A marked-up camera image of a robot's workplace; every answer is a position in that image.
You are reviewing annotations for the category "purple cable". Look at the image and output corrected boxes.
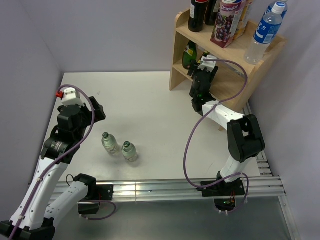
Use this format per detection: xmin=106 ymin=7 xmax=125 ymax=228
xmin=183 ymin=57 xmax=250 ymax=214
xmin=7 ymin=84 xmax=118 ymax=240

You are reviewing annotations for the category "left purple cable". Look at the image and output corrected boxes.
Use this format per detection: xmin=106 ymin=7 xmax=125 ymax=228
xmin=7 ymin=84 xmax=118 ymax=240

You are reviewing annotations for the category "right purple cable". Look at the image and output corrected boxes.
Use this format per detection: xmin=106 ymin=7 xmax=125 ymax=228
xmin=183 ymin=57 xmax=250 ymax=214

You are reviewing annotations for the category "blue-cap water bottle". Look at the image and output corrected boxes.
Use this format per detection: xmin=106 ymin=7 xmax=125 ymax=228
xmin=244 ymin=0 xmax=288 ymax=65
xmin=264 ymin=0 xmax=289 ymax=21

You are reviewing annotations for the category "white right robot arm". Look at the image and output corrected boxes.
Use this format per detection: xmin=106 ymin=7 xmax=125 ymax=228
xmin=188 ymin=57 xmax=265 ymax=197

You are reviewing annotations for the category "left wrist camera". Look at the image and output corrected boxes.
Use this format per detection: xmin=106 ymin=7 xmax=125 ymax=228
xmin=55 ymin=87 xmax=85 ymax=107

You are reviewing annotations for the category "wooden shelf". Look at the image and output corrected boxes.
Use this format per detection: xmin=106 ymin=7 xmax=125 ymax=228
xmin=169 ymin=9 xmax=288 ymax=112

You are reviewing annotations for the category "green glass bottle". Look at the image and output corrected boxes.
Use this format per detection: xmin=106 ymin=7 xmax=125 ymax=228
xmin=182 ymin=40 xmax=197 ymax=70
xmin=201 ymin=51 xmax=210 ymax=58

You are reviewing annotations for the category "purple juice carton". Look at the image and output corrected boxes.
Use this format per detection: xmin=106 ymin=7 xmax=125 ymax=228
xmin=210 ymin=0 xmax=247 ymax=49

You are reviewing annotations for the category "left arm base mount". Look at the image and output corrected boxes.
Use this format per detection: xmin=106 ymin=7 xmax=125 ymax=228
xmin=76 ymin=184 xmax=114 ymax=218

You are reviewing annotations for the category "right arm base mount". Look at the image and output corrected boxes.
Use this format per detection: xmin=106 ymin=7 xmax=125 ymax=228
xmin=196 ymin=179 xmax=245 ymax=212

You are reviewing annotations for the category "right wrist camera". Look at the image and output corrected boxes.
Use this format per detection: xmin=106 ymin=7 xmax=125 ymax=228
xmin=197 ymin=55 xmax=217 ymax=73

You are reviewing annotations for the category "orange juice carton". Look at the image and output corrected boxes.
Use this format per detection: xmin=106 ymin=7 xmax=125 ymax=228
xmin=233 ymin=0 xmax=255 ymax=40

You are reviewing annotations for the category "aluminium mounting rail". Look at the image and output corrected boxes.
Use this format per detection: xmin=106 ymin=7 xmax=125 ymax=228
xmin=49 ymin=104 xmax=287 ymax=205

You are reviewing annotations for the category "clear glass bottle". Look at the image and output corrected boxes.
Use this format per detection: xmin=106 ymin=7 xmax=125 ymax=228
xmin=121 ymin=141 xmax=138 ymax=162
xmin=101 ymin=132 xmax=120 ymax=155

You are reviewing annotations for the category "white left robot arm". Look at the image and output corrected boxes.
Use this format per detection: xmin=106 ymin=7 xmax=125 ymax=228
xmin=0 ymin=96 xmax=106 ymax=240

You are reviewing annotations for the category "cola glass bottle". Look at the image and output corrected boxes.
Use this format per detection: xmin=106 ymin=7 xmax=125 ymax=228
xmin=204 ymin=0 xmax=221 ymax=26
xmin=188 ymin=0 xmax=208 ymax=33

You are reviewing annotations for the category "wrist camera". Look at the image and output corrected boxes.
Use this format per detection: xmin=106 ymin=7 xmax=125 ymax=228
xmin=197 ymin=55 xmax=217 ymax=73
xmin=55 ymin=87 xmax=85 ymax=107

